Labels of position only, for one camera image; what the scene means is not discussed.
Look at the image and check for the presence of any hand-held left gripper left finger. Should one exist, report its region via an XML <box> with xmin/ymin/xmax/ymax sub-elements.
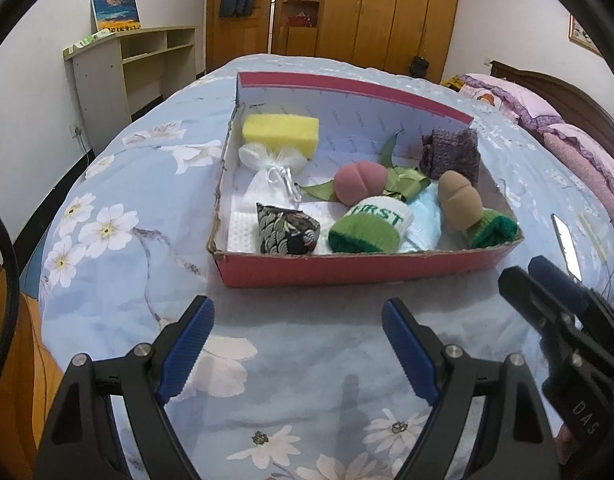
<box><xmin>34</xmin><ymin>295</ymin><xmax>216</xmax><ymax>480</ymax></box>

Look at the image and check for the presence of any purple knit cloth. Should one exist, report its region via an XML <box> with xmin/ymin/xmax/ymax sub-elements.
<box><xmin>421</xmin><ymin>127</ymin><xmax>482</xmax><ymax>186</ymax></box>

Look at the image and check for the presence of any light blue face mask pack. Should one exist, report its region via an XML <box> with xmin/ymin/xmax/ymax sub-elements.
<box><xmin>397</xmin><ymin>192</ymin><xmax>444</xmax><ymax>253</ymax></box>

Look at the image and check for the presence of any pink cardboard box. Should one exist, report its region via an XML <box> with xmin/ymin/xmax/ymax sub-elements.
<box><xmin>207</xmin><ymin>71</ymin><xmax>525</xmax><ymax>289</ymax></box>

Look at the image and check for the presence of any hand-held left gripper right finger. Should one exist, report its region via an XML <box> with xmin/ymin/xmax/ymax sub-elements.
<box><xmin>381</xmin><ymin>298</ymin><xmax>560</xmax><ymax>480</ymax></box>

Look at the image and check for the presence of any purple ruffled pillow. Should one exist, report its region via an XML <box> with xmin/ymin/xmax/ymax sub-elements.
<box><xmin>537</xmin><ymin>122</ymin><xmax>614</xmax><ymax>231</ymax></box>
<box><xmin>459</xmin><ymin>74</ymin><xmax>568</xmax><ymax>131</ymax></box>

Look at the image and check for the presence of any black cable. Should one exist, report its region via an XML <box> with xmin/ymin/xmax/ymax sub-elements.
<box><xmin>0</xmin><ymin>202</ymin><xmax>20</xmax><ymax>411</ymax></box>

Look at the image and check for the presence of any green white book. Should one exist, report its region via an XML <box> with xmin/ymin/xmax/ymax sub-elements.
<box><xmin>64</xmin><ymin>30</ymin><xmax>112</xmax><ymax>53</ymax></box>

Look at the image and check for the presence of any pink makeup puff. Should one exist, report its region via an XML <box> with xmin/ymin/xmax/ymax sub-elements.
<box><xmin>334</xmin><ymin>161</ymin><xmax>388</xmax><ymax>206</ymax></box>

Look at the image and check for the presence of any blue yellow painting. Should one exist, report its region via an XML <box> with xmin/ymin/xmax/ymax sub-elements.
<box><xmin>91</xmin><ymin>0</ymin><xmax>142</xmax><ymax>33</ymax></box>

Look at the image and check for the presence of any smartphone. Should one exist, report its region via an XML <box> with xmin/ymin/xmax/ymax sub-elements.
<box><xmin>550</xmin><ymin>212</ymin><xmax>584</xmax><ymax>283</ymax></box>

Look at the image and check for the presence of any framed wall picture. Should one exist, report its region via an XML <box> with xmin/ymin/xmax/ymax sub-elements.
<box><xmin>568</xmin><ymin>15</ymin><xmax>602</xmax><ymax>56</ymax></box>

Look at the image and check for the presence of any dark patterned fabric pouch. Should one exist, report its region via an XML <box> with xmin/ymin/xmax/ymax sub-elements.
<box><xmin>256</xmin><ymin>202</ymin><xmax>322</xmax><ymax>256</ymax></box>

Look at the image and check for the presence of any white mesh drawstring pouch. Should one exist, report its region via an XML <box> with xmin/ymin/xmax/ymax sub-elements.
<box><xmin>238</xmin><ymin>142</ymin><xmax>308</xmax><ymax>206</ymax></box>

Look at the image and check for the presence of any tan makeup puff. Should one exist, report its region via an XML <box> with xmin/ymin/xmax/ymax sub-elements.
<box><xmin>438</xmin><ymin>170</ymin><xmax>484</xmax><ymax>231</ymax></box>

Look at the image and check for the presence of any green white knit cuff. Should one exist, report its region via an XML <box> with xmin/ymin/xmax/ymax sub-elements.
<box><xmin>464</xmin><ymin>209</ymin><xmax>518</xmax><ymax>250</ymax></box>
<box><xmin>328</xmin><ymin>197</ymin><xmax>414</xmax><ymax>254</ymax></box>

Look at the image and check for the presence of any white shelf desk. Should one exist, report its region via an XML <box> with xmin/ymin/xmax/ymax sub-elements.
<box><xmin>63</xmin><ymin>26</ymin><xmax>198</xmax><ymax>151</ymax></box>

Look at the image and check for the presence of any yellow sponge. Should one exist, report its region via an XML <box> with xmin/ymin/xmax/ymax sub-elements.
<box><xmin>242</xmin><ymin>113</ymin><xmax>320</xmax><ymax>158</ymax></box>

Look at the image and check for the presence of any green ribbon bow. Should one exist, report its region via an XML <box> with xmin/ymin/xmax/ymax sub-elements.
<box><xmin>297</xmin><ymin>132</ymin><xmax>432</xmax><ymax>206</ymax></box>

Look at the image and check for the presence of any dark wooden headboard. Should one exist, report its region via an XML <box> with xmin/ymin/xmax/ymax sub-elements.
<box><xmin>489</xmin><ymin>60</ymin><xmax>614</xmax><ymax>151</ymax></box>

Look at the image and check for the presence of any wooden wardrobe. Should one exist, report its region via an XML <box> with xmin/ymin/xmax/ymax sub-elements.
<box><xmin>205</xmin><ymin>0</ymin><xmax>462</xmax><ymax>78</ymax></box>

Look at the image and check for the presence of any white towel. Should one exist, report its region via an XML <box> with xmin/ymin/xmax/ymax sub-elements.
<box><xmin>227</xmin><ymin>205</ymin><xmax>262</xmax><ymax>253</ymax></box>

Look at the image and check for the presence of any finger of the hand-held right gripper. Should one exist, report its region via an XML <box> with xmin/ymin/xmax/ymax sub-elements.
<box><xmin>528</xmin><ymin>255</ymin><xmax>595</xmax><ymax>311</ymax></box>
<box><xmin>498</xmin><ymin>266</ymin><xmax>582</xmax><ymax>341</ymax></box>

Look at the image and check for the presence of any cartoon print pillow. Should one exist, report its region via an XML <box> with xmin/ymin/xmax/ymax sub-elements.
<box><xmin>459</xmin><ymin>82</ymin><xmax>502</xmax><ymax>107</ymax></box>

